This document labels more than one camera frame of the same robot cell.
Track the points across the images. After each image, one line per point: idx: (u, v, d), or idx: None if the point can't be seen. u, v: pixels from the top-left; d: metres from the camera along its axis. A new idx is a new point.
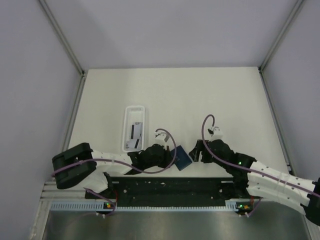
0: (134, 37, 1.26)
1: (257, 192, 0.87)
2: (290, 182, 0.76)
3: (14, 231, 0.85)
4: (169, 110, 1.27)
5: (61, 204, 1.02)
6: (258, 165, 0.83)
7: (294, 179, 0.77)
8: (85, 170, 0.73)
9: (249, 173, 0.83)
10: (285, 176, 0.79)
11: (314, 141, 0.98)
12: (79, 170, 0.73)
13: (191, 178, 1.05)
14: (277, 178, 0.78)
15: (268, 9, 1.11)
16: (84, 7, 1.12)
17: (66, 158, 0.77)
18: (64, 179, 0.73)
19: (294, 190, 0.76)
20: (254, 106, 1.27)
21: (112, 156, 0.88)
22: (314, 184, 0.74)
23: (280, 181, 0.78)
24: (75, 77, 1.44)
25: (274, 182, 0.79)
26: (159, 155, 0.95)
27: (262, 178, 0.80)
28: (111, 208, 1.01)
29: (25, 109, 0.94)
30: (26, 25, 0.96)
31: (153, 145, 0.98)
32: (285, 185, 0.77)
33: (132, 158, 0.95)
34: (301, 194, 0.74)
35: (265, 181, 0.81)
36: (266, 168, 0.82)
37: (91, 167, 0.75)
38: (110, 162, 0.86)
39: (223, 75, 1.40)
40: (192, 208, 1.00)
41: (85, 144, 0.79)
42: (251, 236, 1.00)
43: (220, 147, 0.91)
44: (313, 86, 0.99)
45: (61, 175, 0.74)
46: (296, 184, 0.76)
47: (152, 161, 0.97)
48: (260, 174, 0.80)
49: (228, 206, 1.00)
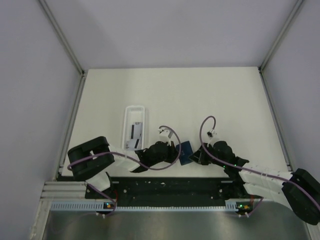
0: (134, 37, 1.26)
1: (254, 189, 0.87)
2: (269, 174, 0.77)
3: (14, 231, 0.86)
4: (170, 110, 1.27)
5: (61, 204, 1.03)
6: (250, 164, 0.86)
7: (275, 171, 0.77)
8: (106, 161, 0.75)
9: (240, 171, 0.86)
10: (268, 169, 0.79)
11: (314, 140, 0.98)
12: (99, 162, 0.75)
13: (191, 178, 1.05)
14: (259, 172, 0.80)
15: (268, 9, 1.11)
16: (84, 7, 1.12)
17: (84, 151, 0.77)
18: (82, 170, 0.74)
19: (273, 181, 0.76)
20: (255, 107, 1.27)
21: (124, 151, 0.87)
22: (291, 174, 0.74)
23: (262, 174, 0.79)
24: (75, 77, 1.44)
25: (257, 175, 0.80)
26: (162, 152, 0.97)
27: (251, 175, 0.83)
28: (111, 208, 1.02)
29: (25, 109, 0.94)
30: (25, 25, 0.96)
31: (156, 143, 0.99)
32: (266, 178, 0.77)
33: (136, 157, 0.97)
34: (278, 183, 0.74)
35: (253, 178, 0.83)
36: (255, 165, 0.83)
37: (110, 159, 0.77)
38: (124, 157, 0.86)
39: (222, 75, 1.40)
40: (192, 208, 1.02)
41: (102, 138, 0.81)
42: (251, 237, 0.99)
43: (221, 147, 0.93)
44: (313, 85, 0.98)
45: (82, 166, 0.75)
46: (275, 175, 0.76)
47: (156, 158, 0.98)
48: (248, 171, 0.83)
49: (228, 206, 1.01)
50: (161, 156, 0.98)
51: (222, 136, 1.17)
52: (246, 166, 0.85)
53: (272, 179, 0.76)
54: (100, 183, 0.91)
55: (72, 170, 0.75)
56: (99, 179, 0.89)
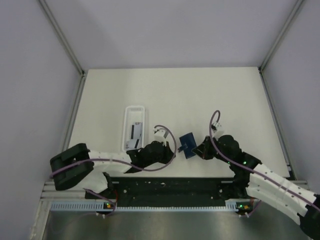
0: (134, 37, 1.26)
1: (256, 194, 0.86)
2: (291, 190, 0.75)
3: (14, 231, 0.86)
4: (170, 110, 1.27)
5: (61, 204, 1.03)
6: (263, 168, 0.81)
7: (296, 187, 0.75)
8: (83, 169, 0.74)
9: (251, 174, 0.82)
10: (287, 183, 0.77)
11: (314, 140, 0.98)
12: (77, 171, 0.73)
13: (191, 178, 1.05)
14: (279, 184, 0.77)
15: (268, 9, 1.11)
16: (84, 7, 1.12)
17: (63, 159, 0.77)
18: (63, 179, 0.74)
19: (293, 198, 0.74)
20: (255, 107, 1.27)
21: (110, 155, 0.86)
22: (315, 196, 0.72)
23: (281, 187, 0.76)
24: (75, 77, 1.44)
25: (275, 187, 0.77)
26: (158, 153, 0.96)
27: (264, 182, 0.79)
28: (111, 208, 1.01)
29: (25, 109, 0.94)
30: (26, 25, 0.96)
31: (152, 142, 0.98)
32: (285, 192, 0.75)
33: (131, 157, 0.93)
34: (300, 203, 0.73)
35: (267, 185, 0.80)
36: (270, 172, 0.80)
37: (89, 167, 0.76)
38: (109, 161, 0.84)
39: (223, 75, 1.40)
40: (192, 208, 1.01)
41: (82, 145, 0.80)
42: (251, 237, 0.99)
43: (229, 143, 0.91)
44: (313, 85, 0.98)
45: (63, 175, 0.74)
46: (296, 192, 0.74)
47: (151, 158, 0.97)
48: (262, 177, 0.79)
49: (228, 206, 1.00)
50: (155, 157, 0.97)
51: None
52: (259, 169, 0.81)
53: (292, 196, 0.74)
54: (96, 185, 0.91)
55: (54, 179, 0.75)
56: (94, 181, 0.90)
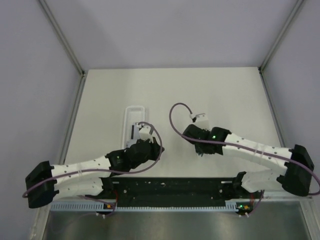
0: (134, 37, 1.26)
1: (251, 185, 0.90)
2: (266, 152, 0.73)
3: (14, 231, 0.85)
4: (170, 110, 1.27)
5: (61, 204, 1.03)
6: (233, 137, 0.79)
7: (271, 148, 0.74)
8: (43, 191, 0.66)
9: (224, 146, 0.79)
10: (261, 146, 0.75)
11: (314, 140, 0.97)
12: (38, 193, 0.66)
13: (191, 178, 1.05)
14: (254, 149, 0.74)
15: (268, 9, 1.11)
16: (84, 7, 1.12)
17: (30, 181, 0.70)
18: (29, 201, 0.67)
19: (271, 159, 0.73)
20: (255, 107, 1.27)
21: (78, 167, 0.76)
22: (291, 152, 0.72)
23: (257, 151, 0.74)
24: (75, 77, 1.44)
25: (251, 153, 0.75)
26: (145, 152, 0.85)
27: (238, 151, 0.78)
28: (111, 208, 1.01)
29: (25, 108, 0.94)
30: (26, 25, 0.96)
31: (138, 142, 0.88)
32: (262, 155, 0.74)
33: (113, 160, 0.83)
34: (278, 162, 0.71)
35: (242, 154, 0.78)
36: (242, 139, 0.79)
37: (52, 185, 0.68)
38: (77, 174, 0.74)
39: (222, 75, 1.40)
40: (192, 208, 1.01)
41: (45, 163, 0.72)
42: (251, 237, 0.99)
43: (190, 130, 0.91)
44: (313, 85, 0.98)
45: (30, 196, 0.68)
46: (272, 153, 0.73)
47: (137, 160, 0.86)
48: (235, 147, 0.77)
49: (228, 206, 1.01)
50: (143, 156, 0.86)
51: None
52: (231, 140, 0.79)
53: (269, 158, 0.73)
54: (88, 190, 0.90)
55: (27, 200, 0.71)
56: (86, 185, 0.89)
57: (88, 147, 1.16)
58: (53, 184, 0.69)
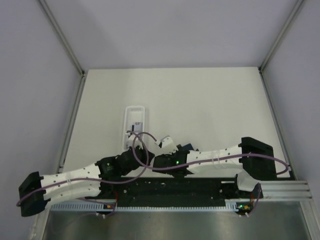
0: (134, 37, 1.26)
1: (244, 184, 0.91)
2: (221, 157, 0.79)
3: (14, 231, 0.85)
4: (170, 110, 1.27)
5: (61, 205, 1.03)
6: (193, 155, 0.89)
7: (224, 151, 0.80)
8: (33, 201, 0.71)
9: (188, 167, 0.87)
10: (216, 153, 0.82)
11: (314, 140, 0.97)
12: (29, 203, 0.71)
13: (191, 178, 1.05)
14: (211, 158, 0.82)
15: (268, 9, 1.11)
16: (84, 7, 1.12)
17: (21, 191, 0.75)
18: (22, 210, 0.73)
19: (228, 161, 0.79)
20: (255, 107, 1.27)
21: (67, 176, 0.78)
22: (240, 146, 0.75)
23: (214, 159, 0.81)
24: (75, 77, 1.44)
25: (210, 163, 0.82)
26: (135, 160, 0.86)
27: (200, 166, 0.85)
28: (111, 208, 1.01)
29: (25, 108, 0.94)
30: (26, 25, 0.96)
31: (129, 149, 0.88)
32: (219, 161, 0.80)
33: (102, 168, 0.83)
34: (234, 162, 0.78)
35: (206, 166, 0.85)
36: (199, 154, 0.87)
37: (41, 196, 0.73)
38: (66, 183, 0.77)
39: (223, 75, 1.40)
40: (192, 208, 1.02)
41: (34, 174, 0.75)
42: (251, 236, 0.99)
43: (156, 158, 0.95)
44: (313, 85, 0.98)
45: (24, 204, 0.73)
46: (226, 155, 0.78)
47: (128, 166, 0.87)
48: (197, 163, 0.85)
49: (228, 206, 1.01)
50: (133, 164, 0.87)
51: (221, 136, 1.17)
52: (192, 159, 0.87)
53: (226, 161, 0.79)
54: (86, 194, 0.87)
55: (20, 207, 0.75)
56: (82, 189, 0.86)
57: (88, 149, 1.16)
58: (42, 194, 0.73)
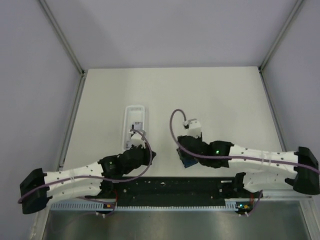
0: (134, 37, 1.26)
1: (253, 186, 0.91)
2: (274, 159, 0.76)
3: (14, 231, 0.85)
4: (170, 110, 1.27)
5: (61, 204, 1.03)
6: (237, 148, 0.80)
7: (278, 155, 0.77)
8: (37, 197, 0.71)
9: (229, 160, 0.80)
10: (267, 154, 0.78)
11: (314, 140, 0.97)
12: (32, 200, 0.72)
13: (191, 178, 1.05)
14: (261, 158, 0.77)
15: (268, 9, 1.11)
16: (83, 7, 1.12)
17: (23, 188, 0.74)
18: (24, 207, 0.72)
19: (279, 166, 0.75)
20: (255, 107, 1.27)
21: (71, 173, 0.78)
22: (296, 155, 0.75)
23: (264, 160, 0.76)
24: (75, 77, 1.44)
25: (258, 162, 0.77)
26: (137, 159, 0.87)
27: (246, 162, 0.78)
28: (111, 208, 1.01)
29: (25, 108, 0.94)
30: (26, 25, 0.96)
31: (130, 148, 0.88)
32: (270, 163, 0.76)
33: (105, 167, 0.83)
34: (287, 169, 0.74)
35: (248, 164, 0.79)
36: (246, 150, 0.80)
37: (45, 192, 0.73)
38: (70, 181, 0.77)
39: (223, 75, 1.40)
40: (191, 208, 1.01)
41: (38, 170, 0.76)
42: (250, 236, 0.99)
43: (190, 143, 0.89)
44: (313, 85, 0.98)
45: (25, 201, 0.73)
46: (279, 159, 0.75)
47: (130, 165, 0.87)
48: (242, 158, 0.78)
49: (228, 206, 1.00)
50: (135, 164, 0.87)
51: (221, 136, 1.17)
52: (234, 152, 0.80)
53: (278, 165, 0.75)
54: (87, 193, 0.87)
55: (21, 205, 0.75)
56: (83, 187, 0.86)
57: (87, 149, 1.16)
58: (45, 190, 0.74)
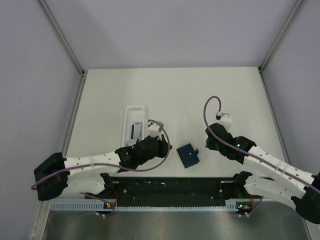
0: (134, 37, 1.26)
1: (255, 189, 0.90)
2: (288, 172, 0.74)
3: (14, 232, 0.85)
4: (170, 110, 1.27)
5: (61, 204, 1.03)
6: (258, 150, 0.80)
7: (293, 170, 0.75)
8: (58, 180, 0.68)
9: (246, 156, 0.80)
10: (284, 165, 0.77)
11: (314, 140, 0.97)
12: (52, 183, 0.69)
13: (191, 178, 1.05)
14: (276, 166, 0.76)
15: (268, 9, 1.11)
16: (83, 7, 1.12)
17: (41, 171, 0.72)
18: (41, 192, 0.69)
19: (291, 180, 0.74)
20: (255, 107, 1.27)
21: (90, 160, 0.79)
22: (313, 178, 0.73)
23: (278, 169, 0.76)
24: (75, 77, 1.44)
25: (271, 169, 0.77)
26: (152, 149, 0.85)
27: (260, 165, 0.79)
28: (111, 208, 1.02)
29: (25, 108, 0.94)
30: (25, 25, 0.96)
31: (145, 138, 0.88)
32: (282, 175, 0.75)
33: (122, 156, 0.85)
34: (298, 185, 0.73)
35: (262, 168, 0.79)
36: (266, 154, 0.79)
37: (65, 176, 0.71)
38: (89, 167, 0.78)
39: (223, 75, 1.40)
40: (192, 208, 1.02)
41: (58, 154, 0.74)
42: (251, 236, 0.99)
43: (216, 128, 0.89)
44: (313, 85, 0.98)
45: (41, 187, 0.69)
46: (294, 174, 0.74)
47: (146, 155, 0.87)
48: (257, 160, 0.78)
49: (228, 206, 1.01)
50: (150, 153, 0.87)
51: None
52: (254, 152, 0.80)
53: (289, 179, 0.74)
54: (91, 189, 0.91)
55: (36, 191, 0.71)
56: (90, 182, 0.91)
57: (88, 148, 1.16)
58: (66, 174, 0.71)
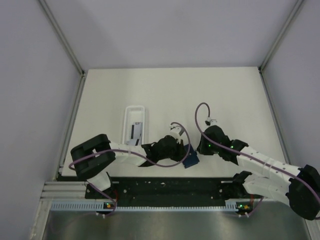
0: (134, 37, 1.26)
1: (252, 187, 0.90)
2: (275, 166, 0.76)
3: (14, 231, 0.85)
4: (170, 110, 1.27)
5: (61, 204, 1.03)
6: (250, 149, 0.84)
7: (281, 164, 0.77)
8: (105, 158, 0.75)
9: (238, 156, 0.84)
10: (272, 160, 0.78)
11: (314, 140, 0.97)
12: (99, 161, 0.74)
13: (191, 178, 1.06)
14: (264, 162, 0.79)
15: (268, 9, 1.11)
16: (84, 7, 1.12)
17: (85, 149, 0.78)
18: (86, 168, 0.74)
19: (278, 174, 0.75)
20: (255, 107, 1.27)
21: (128, 148, 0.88)
22: (299, 170, 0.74)
23: (266, 164, 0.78)
24: (75, 77, 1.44)
25: (260, 165, 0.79)
26: (172, 146, 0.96)
27: (250, 162, 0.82)
28: (111, 208, 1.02)
29: (25, 108, 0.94)
30: (25, 25, 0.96)
31: (166, 137, 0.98)
32: (270, 169, 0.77)
33: (145, 150, 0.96)
34: (284, 177, 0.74)
35: (252, 165, 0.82)
36: (256, 152, 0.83)
37: (112, 155, 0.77)
38: (127, 153, 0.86)
39: (223, 75, 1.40)
40: (192, 208, 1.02)
41: (103, 136, 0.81)
42: (251, 236, 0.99)
43: (215, 131, 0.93)
44: (314, 84, 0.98)
45: (81, 165, 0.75)
46: (281, 168, 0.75)
47: (164, 152, 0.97)
48: (248, 158, 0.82)
49: (228, 206, 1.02)
50: (169, 151, 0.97)
51: None
52: (246, 151, 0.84)
53: (276, 172, 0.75)
54: (100, 182, 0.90)
55: (76, 168, 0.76)
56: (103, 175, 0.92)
57: None
58: (112, 154, 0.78)
